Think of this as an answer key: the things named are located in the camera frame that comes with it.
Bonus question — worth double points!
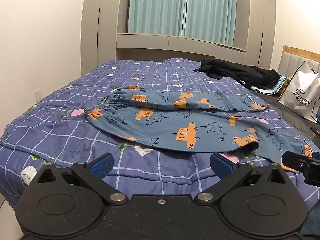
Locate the beige headboard shelf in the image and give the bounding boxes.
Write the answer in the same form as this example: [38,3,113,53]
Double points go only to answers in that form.
[81,0,277,78]

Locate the blue pants with orange cars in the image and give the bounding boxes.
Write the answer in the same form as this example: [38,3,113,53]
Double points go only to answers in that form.
[84,85,320,173]

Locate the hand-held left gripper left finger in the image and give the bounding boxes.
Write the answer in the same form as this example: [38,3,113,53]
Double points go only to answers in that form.
[30,152,129,206]

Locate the teal curtain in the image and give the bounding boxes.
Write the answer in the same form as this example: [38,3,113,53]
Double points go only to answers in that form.
[183,0,237,46]
[127,0,188,37]

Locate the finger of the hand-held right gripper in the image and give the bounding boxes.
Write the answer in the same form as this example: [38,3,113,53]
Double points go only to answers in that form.
[281,151,313,173]

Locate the white shopping bag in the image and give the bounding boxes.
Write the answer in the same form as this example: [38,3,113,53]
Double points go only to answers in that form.
[277,61,320,123]

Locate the purple checked floral blanket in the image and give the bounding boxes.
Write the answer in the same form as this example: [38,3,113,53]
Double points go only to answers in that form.
[0,58,320,213]

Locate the black jacket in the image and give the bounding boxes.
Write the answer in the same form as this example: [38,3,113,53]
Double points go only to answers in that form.
[193,59,282,89]

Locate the yellow packet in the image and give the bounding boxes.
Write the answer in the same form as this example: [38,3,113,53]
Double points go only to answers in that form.
[279,80,290,96]

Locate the dark blue cloth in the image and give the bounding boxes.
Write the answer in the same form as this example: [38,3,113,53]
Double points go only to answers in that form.
[300,207,320,240]

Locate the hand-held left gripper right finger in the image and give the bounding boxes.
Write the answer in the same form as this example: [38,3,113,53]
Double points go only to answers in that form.
[194,152,291,206]

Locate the grey padded wooden headboard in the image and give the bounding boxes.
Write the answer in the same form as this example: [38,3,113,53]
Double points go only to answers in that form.
[277,44,320,81]

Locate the light blue folded cloth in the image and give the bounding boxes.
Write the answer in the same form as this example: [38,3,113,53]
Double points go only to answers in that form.
[250,76,290,96]

